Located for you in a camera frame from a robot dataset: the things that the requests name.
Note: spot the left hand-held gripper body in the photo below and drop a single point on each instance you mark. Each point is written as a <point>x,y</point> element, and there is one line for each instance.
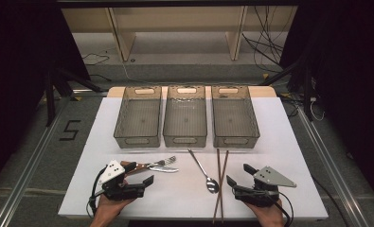
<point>113,171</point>

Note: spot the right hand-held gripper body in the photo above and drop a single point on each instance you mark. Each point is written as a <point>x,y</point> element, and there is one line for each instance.
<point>271,178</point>

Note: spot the long steel spoon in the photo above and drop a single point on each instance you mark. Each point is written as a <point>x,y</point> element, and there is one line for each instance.
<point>212,185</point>

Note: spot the person's right hand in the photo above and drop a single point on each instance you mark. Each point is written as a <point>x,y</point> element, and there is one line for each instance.
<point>270,216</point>

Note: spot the person's left hand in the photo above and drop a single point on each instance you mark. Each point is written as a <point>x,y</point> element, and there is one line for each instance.
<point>107,211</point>

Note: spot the brown wooden chopstick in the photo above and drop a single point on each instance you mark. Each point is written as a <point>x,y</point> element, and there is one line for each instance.
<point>219,164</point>
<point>225,160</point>

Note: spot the grey translucent plastic bin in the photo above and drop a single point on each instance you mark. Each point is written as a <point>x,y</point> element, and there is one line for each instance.
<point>138,119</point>
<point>235,119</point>
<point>185,119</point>

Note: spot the black metal stand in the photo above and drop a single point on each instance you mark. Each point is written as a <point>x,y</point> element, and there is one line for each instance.
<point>307,94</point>
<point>50,101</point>

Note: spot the black curtain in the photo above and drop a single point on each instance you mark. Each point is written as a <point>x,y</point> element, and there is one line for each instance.
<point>348,63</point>
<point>17,63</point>

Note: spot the aluminium floor rail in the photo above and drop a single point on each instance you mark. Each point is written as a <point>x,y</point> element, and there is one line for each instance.
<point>329,164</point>
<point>26,170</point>

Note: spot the black overhead frame bar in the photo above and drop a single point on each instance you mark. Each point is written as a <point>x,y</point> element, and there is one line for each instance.
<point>175,3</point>

